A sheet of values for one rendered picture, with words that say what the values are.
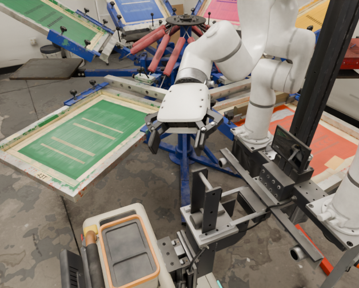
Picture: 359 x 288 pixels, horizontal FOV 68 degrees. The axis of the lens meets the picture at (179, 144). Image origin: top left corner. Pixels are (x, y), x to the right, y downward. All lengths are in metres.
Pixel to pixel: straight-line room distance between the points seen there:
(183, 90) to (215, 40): 0.12
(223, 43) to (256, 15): 0.15
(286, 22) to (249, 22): 0.24
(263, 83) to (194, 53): 0.41
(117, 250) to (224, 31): 0.70
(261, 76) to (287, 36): 0.14
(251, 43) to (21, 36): 4.71
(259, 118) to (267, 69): 0.19
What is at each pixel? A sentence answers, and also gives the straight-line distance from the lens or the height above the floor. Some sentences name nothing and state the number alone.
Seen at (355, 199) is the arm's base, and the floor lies 1.25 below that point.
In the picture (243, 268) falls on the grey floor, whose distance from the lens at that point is 2.04.
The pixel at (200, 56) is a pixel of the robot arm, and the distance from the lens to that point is 0.62.
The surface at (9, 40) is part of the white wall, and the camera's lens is 5.21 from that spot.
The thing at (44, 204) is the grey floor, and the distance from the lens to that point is 2.56.
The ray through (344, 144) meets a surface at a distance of 1.58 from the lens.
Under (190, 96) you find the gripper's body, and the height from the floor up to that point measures 1.52.
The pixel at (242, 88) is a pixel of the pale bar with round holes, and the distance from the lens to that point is 1.79.
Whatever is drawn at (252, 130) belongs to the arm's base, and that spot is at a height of 1.19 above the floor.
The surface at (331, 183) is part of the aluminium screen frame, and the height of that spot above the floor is 0.99.
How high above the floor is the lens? 1.78
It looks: 38 degrees down
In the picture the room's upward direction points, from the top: straight up
